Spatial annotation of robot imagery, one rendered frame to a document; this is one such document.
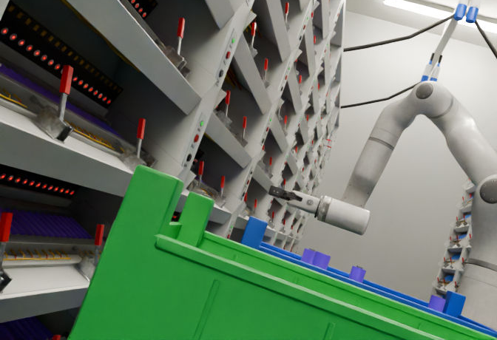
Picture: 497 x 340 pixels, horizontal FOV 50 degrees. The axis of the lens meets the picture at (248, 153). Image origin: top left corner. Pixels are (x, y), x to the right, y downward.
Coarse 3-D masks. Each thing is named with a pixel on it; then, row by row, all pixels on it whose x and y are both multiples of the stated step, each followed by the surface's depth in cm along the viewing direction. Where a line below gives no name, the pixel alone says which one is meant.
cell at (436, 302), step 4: (432, 296) 69; (436, 296) 68; (440, 296) 69; (432, 300) 68; (436, 300) 68; (440, 300) 68; (444, 300) 68; (432, 304) 68; (436, 304) 68; (440, 304) 68; (432, 308) 68; (436, 308) 68; (440, 308) 68
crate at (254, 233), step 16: (256, 224) 54; (256, 240) 54; (288, 256) 53; (320, 272) 53; (336, 272) 72; (368, 288) 53; (384, 288) 72; (416, 304) 52; (448, 304) 70; (464, 320) 67; (496, 336) 52
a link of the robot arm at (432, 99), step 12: (420, 84) 159; (432, 84) 156; (408, 96) 164; (420, 96) 157; (432, 96) 155; (444, 96) 156; (384, 108) 176; (396, 108) 170; (408, 108) 162; (420, 108) 158; (432, 108) 156; (444, 108) 157; (384, 120) 172; (396, 120) 170; (408, 120) 166; (372, 132) 174; (384, 132) 171; (396, 132) 171
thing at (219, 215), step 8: (192, 168) 175; (192, 176) 116; (208, 176) 178; (184, 184) 116; (208, 184) 177; (216, 184) 177; (184, 192) 122; (224, 192) 176; (184, 200) 121; (224, 200) 175; (232, 200) 175; (240, 200) 174; (176, 208) 120; (216, 208) 151; (224, 208) 168; (232, 208) 174; (216, 216) 158; (224, 216) 167
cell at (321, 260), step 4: (316, 252) 63; (316, 256) 62; (320, 256) 62; (324, 256) 62; (328, 256) 62; (316, 260) 62; (320, 260) 62; (324, 260) 62; (328, 260) 62; (312, 264) 62; (316, 264) 62; (320, 264) 62; (324, 264) 62; (324, 268) 62
